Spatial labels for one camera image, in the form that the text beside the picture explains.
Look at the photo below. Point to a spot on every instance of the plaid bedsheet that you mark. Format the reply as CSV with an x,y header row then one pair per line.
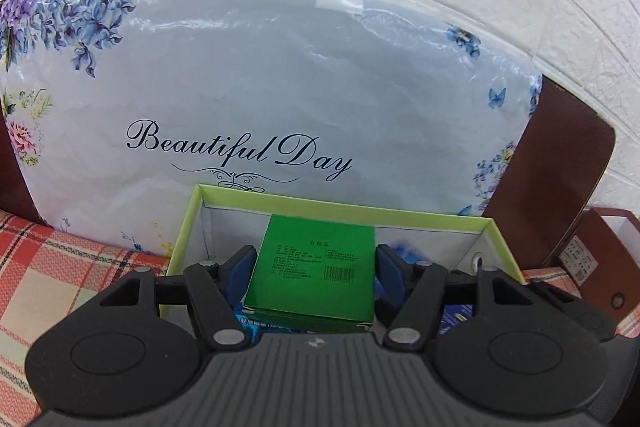
x,y
50,287

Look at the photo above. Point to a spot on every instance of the light green cardboard box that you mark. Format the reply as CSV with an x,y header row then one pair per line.
x,y
230,232

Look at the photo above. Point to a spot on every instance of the blue medicine packet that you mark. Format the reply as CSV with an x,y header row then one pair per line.
x,y
270,321

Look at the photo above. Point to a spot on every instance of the floral bedding package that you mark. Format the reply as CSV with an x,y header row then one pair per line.
x,y
250,82

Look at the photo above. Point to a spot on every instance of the brown gift box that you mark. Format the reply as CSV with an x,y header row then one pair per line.
x,y
600,267

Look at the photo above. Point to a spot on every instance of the blue printed packet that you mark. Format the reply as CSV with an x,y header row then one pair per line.
x,y
457,314

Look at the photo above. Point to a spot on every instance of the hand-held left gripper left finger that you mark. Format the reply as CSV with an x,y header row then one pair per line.
x,y
242,269

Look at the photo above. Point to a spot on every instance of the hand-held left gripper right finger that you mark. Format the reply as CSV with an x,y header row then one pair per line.
x,y
390,272

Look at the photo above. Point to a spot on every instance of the small green box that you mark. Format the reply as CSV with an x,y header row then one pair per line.
x,y
310,267

